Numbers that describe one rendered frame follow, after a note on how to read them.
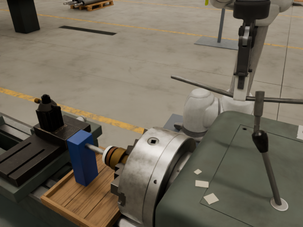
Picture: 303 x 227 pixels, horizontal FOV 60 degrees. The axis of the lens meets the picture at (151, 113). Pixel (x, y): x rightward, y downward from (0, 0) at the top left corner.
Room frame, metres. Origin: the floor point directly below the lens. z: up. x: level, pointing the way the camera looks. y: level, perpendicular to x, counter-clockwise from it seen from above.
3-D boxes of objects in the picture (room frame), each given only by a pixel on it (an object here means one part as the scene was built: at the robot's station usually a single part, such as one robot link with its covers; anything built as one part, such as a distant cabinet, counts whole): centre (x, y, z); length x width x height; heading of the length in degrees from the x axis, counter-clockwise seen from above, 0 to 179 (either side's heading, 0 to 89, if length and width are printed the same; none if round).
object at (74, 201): (0.76, 0.21, 0.88); 0.36 x 0.30 x 0.04; 150
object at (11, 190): (0.98, 0.53, 0.89); 0.53 x 0.30 x 0.06; 150
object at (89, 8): (9.27, 1.96, 0.07); 1.24 x 0.86 x 0.14; 150
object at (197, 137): (1.24, -0.24, 0.83); 0.22 x 0.18 x 0.06; 66
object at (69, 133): (0.98, 0.44, 1.00); 0.20 x 0.10 x 0.05; 60
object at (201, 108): (1.23, -0.27, 0.97); 0.18 x 0.16 x 0.22; 83
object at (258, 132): (0.44, -0.23, 1.38); 0.04 x 0.03 x 0.05; 60
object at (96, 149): (0.76, 0.20, 1.08); 0.13 x 0.07 x 0.07; 60
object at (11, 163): (0.94, 0.49, 0.95); 0.43 x 0.18 x 0.04; 150
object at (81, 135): (0.80, 0.28, 1.00); 0.08 x 0.06 x 0.23; 150
